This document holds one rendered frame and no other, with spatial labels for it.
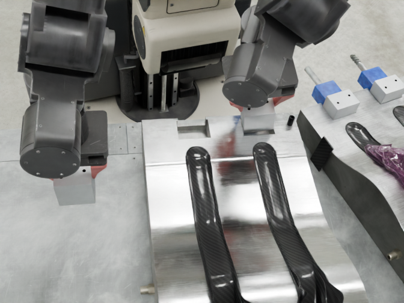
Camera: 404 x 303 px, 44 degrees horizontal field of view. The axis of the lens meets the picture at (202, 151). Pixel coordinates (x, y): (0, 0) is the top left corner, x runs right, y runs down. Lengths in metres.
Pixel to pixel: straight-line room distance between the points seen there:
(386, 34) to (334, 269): 2.03
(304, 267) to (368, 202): 0.21
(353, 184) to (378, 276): 0.15
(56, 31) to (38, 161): 0.12
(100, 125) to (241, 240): 0.25
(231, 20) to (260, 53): 0.58
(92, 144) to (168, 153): 0.20
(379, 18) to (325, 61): 0.46
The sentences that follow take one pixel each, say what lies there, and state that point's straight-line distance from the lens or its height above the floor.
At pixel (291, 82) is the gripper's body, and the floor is 1.03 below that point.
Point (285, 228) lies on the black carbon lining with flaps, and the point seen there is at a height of 0.88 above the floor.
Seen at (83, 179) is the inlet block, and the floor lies 0.96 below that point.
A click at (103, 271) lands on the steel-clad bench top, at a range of 0.80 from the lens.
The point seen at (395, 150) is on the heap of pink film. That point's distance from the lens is 0.88.
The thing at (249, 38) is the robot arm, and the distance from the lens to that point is 0.63.
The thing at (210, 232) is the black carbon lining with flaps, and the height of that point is 0.88.
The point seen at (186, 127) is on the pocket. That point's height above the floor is 0.87.
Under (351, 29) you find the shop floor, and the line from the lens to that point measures 2.59.
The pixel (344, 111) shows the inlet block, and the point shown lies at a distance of 0.94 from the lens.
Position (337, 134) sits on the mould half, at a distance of 0.92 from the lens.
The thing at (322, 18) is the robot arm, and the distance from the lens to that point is 0.61.
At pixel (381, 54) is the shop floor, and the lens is 2.51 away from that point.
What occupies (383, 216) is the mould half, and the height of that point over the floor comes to 0.86.
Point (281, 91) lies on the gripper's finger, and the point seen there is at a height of 1.01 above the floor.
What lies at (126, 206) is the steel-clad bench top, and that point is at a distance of 0.85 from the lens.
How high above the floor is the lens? 1.53
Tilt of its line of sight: 53 degrees down
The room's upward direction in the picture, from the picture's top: 8 degrees clockwise
